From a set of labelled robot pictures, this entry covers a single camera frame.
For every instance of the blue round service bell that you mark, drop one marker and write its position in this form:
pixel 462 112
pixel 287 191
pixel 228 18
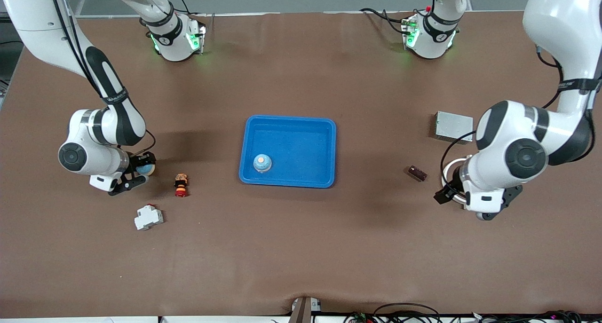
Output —
pixel 146 169
pixel 262 163

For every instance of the dark brown cylindrical capacitor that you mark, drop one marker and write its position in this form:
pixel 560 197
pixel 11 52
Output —
pixel 417 173

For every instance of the orange and red push button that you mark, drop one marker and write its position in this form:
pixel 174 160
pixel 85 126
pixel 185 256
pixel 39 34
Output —
pixel 181 184

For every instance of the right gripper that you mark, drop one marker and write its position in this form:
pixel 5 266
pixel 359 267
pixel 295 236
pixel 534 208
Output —
pixel 135 161

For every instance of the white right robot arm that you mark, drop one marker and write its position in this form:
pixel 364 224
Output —
pixel 37 22

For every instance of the white curved plastic bracket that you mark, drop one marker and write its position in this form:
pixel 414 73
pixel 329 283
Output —
pixel 458 161

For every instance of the white circuit breaker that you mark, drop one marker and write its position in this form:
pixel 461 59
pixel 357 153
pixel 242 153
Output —
pixel 148 218

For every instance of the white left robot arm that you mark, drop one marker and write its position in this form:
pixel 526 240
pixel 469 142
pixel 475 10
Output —
pixel 524 158

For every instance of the blue plastic tray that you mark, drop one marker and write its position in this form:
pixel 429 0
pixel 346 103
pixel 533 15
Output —
pixel 291 139

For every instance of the grey metal box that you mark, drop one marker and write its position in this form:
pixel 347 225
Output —
pixel 454 128

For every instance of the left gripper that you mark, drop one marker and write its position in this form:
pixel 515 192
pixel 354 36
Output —
pixel 454 179

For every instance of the metal table clamp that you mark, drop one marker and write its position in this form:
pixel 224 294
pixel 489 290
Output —
pixel 301 311

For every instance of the brown table mat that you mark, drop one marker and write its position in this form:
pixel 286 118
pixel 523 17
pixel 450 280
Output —
pixel 301 248

